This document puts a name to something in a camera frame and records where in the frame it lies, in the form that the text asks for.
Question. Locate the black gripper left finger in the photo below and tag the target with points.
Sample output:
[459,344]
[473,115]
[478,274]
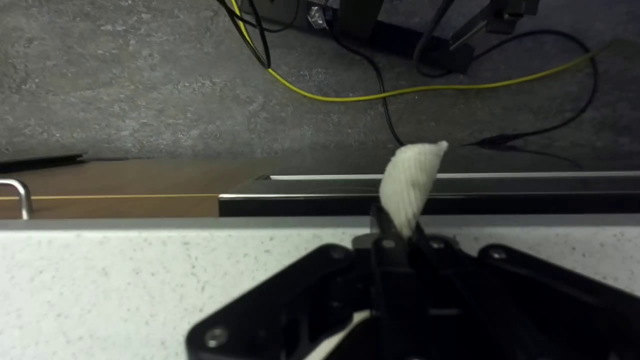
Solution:
[286,313]

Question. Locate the stained beige cloth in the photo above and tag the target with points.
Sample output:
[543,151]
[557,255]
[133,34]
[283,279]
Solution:
[411,180]

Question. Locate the black stand base on floor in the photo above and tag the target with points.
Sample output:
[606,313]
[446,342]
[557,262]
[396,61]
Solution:
[400,33]

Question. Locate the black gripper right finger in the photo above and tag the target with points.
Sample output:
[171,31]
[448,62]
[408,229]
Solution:
[533,306]

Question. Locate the wooden lower cabinet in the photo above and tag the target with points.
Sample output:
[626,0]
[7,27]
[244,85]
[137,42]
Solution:
[133,183]

